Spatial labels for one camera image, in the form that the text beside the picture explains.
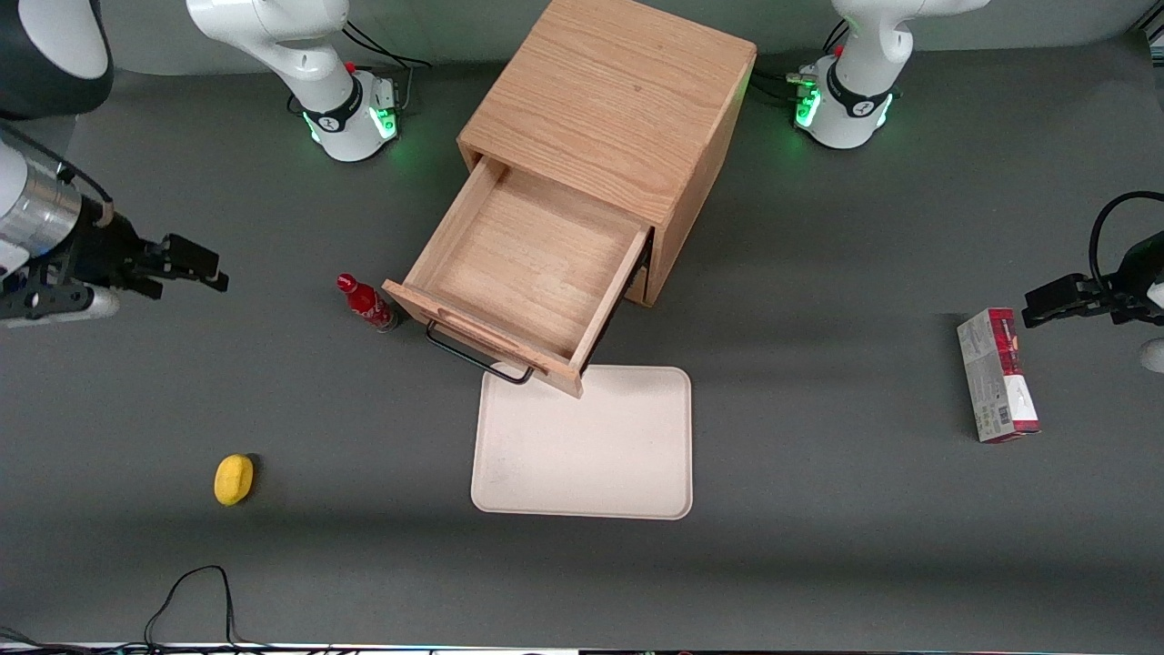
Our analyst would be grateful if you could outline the black left arm base cables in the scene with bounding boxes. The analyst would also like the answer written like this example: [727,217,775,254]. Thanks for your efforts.
[752,20,848,104]

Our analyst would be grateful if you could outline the black looped gripper cable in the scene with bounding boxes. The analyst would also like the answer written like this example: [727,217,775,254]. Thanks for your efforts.
[1089,190,1164,294]

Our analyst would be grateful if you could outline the oak wooden drawer cabinet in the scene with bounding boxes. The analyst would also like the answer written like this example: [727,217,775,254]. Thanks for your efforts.
[457,0,758,308]

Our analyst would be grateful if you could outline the black right forearm cable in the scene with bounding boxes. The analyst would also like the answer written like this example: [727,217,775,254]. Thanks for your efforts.
[0,126,117,227]

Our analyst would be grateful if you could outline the grey and red carton box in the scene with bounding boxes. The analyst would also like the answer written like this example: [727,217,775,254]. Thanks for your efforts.
[956,307,1043,444]

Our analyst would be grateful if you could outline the wooden drawer front panel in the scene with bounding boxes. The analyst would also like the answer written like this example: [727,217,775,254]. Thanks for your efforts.
[624,253,655,307]

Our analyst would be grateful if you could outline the yellow lemon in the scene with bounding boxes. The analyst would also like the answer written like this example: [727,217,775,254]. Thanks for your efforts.
[214,454,256,507]

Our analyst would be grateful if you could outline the red cola bottle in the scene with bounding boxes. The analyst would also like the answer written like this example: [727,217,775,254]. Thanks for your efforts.
[336,273,402,334]

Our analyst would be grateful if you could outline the black right arm base cables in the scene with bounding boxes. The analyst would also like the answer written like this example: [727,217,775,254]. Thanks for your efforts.
[289,20,434,117]

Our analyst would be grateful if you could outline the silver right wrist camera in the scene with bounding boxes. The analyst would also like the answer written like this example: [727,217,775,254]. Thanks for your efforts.
[0,284,122,331]

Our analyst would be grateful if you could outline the black arm base cables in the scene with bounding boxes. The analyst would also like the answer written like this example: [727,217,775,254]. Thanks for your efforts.
[289,20,434,117]
[752,20,848,104]

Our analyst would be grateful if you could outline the black metal drawer handle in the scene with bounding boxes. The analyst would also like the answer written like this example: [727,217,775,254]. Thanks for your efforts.
[425,317,537,387]

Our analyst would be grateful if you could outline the beige plastic tray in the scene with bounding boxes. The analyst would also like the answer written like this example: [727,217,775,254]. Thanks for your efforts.
[470,363,694,521]

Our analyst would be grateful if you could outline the thin black table cable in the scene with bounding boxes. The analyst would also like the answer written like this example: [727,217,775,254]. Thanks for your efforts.
[143,564,274,652]

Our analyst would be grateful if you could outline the wooden drawer with deep tray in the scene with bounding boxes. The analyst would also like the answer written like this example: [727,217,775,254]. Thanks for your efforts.
[381,155,654,400]

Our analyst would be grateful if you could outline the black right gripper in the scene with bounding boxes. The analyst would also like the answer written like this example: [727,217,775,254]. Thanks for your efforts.
[65,202,230,303]

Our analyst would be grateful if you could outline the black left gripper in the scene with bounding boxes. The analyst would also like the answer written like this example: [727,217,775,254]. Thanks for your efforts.
[1021,231,1164,329]

